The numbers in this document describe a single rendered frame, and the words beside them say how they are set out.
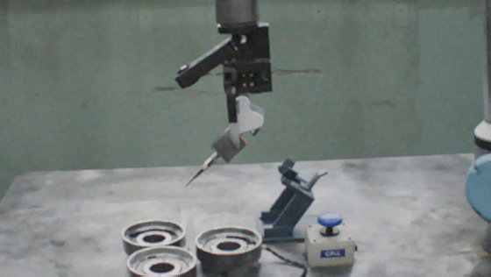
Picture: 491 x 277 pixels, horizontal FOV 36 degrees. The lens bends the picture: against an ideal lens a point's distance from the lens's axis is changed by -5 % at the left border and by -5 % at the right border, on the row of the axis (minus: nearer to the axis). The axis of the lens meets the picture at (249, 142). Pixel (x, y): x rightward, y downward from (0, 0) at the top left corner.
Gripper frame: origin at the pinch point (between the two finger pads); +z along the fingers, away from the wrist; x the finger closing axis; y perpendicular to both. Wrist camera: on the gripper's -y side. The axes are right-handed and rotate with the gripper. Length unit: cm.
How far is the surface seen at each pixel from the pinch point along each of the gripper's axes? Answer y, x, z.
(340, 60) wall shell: 32, 147, 11
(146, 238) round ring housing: -14.9, -12.9, 12.7
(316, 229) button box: 12.9, -14.8, 11.8
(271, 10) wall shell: 9, 144, -8
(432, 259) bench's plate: 31.6, -18.2, 17.3
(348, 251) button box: 17.6, -19.4, 14.1
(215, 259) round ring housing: -3.0, -22.1, 12.9
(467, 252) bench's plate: 38.1, -16.2, 17.5
